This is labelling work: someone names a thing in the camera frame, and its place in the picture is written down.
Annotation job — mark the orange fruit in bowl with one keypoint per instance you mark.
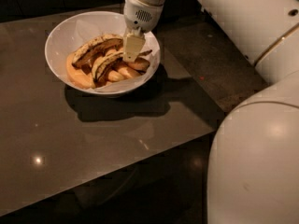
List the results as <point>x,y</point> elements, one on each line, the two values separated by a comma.
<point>80,77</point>

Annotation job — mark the spotted banana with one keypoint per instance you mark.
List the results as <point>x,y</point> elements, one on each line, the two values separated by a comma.
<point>96,45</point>
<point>103,64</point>

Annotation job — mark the yellow banana middle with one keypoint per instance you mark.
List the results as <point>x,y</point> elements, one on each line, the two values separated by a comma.
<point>125,70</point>

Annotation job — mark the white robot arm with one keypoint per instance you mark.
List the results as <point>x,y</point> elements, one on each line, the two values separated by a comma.
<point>253,164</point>

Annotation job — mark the yellow banana lower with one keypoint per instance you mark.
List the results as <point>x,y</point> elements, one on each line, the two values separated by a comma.
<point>114,76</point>

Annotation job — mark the yellow banana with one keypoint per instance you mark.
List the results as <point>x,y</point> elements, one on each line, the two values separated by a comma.
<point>140,64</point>
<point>125,70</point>
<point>114,76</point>

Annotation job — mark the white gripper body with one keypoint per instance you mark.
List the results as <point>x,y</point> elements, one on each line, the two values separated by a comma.
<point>140,13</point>

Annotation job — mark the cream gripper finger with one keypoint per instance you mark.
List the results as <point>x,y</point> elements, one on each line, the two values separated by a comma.
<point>133,43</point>

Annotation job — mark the yellow banana right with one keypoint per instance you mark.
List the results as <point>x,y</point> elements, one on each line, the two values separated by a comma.
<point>140,64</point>

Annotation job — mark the white ceramic bowl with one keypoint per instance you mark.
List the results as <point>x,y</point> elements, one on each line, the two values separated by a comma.
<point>70,34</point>

